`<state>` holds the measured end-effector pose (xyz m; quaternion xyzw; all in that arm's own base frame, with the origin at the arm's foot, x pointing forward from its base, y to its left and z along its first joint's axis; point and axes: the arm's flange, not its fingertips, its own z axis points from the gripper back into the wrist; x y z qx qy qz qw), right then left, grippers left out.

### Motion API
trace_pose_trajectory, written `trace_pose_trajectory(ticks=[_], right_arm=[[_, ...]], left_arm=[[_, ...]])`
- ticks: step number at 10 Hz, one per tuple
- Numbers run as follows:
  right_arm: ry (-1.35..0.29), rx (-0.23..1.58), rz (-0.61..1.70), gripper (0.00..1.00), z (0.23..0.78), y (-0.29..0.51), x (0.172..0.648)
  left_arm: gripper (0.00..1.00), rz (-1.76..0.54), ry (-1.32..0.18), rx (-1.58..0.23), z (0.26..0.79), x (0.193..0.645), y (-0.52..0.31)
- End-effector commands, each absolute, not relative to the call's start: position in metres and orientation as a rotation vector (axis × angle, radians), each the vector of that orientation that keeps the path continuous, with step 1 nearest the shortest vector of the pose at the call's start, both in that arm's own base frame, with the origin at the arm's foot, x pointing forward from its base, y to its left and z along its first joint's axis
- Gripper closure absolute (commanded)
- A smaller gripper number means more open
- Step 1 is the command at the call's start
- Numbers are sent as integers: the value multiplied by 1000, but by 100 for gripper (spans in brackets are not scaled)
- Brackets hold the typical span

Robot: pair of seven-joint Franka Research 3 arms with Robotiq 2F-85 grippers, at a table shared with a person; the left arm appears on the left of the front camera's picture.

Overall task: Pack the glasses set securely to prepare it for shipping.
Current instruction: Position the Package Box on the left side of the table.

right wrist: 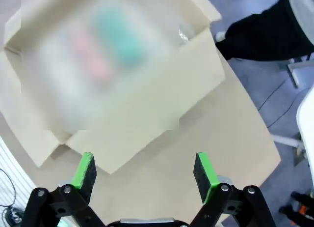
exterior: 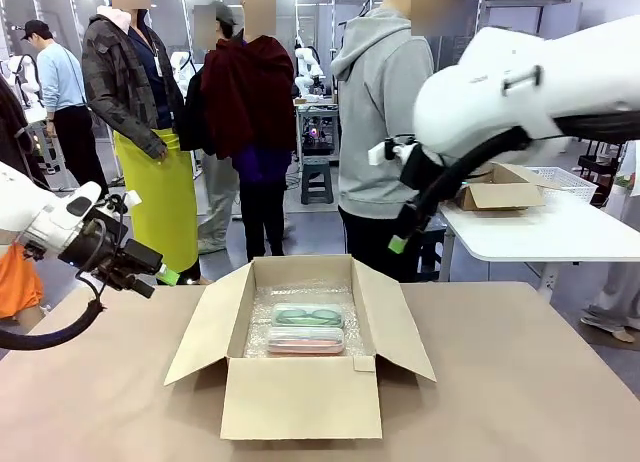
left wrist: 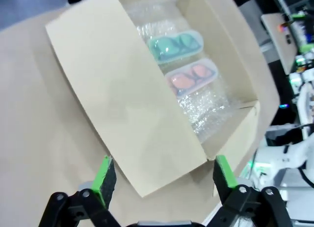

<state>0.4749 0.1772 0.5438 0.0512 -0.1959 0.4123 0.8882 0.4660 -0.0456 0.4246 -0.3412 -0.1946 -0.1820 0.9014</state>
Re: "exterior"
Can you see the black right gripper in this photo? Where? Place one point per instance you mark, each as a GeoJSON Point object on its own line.
{"type": "Point", "coordinates": [417, 172]}

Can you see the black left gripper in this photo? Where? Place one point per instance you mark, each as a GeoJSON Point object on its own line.
{"type": "Point", "coordinates": [137, 259]}

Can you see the clear case with green glasses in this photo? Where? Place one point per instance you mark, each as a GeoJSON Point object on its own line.
{"type": "Point", "coordinates": [307, 315]}

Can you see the clear case with pink glasses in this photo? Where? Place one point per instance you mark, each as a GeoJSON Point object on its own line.
{"type": "Point", "coordinates": [306, 341]}

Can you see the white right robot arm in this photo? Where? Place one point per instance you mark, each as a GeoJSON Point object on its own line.
{"type": "Point", "coordinates": [500, 82]}

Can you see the yellow-green skirt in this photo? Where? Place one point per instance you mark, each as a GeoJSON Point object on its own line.
{"type": "Point", "coordinates": [160, 197]}

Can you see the gray step stool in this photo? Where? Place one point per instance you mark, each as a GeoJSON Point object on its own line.
{"type": "Point", "coordinates": [317, 182]}

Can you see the person in cap and gray pants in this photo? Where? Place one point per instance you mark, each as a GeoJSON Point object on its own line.
{"type": "Point", "coordinates": [217, 197]}

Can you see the small open cardboard box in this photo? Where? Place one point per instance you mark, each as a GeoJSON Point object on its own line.
{"type": "Point", "coordinates": [505, 194]}

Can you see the clear bubble wrap sheet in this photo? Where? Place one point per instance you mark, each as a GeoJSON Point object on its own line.
{"type": "Point", "coordinates": [260, 327]}

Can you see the orange cloth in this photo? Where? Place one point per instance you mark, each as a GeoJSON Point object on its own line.
{"type": "Point", "coordinates": [20, 282]}

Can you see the black 3d printer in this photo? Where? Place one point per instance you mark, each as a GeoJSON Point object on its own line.
{"type": "Point", "coordinates": [317, 132]}

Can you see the person in gray hoodie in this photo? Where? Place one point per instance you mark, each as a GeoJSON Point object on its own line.
{"type": "Point", "coordinates": [375, 107]}

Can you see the white table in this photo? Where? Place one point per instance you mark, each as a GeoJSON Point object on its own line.
{"type": "Point", "coordinates": [540, 232]}

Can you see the white plastic basket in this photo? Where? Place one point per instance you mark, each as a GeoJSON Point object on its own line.
{"type": "Point", "coordinates": [570, 182]}

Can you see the large open cardboard box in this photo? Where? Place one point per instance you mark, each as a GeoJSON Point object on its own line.
{"type": "Point", "coordinates": [300, 402]}

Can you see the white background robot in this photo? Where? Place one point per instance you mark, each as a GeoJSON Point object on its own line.
{"type": "Point", "coordinates": [307, 67]}

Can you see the dark hanging garment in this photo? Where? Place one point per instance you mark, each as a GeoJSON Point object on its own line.
{"type": "Point", "coordinates": [15, 132]}

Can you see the man in light blue sweater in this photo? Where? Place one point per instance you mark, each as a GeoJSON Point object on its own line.
{"type": "Point", "coordinates": [60, 82]}

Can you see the person in gray trousers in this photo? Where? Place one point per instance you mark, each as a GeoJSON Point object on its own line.
{"type": "Point", "coordinates": [615, 297]}

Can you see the white hanging garment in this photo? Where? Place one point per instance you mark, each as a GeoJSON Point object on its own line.
{"type": "Point", "coordinates": [632, 167]}

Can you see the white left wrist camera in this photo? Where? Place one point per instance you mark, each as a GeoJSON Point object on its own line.
{"type": "Point", "coordinates": [131, 199]}

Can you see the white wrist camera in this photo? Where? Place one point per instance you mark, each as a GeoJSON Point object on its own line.
{"type": "Point", "coordinates": [131, 199]}
{"type": "Point", "coordinates": [385, 153]}

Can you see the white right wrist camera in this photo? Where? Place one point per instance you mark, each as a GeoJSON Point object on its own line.
{"type": "Point", "coordinates": [385, 153]}

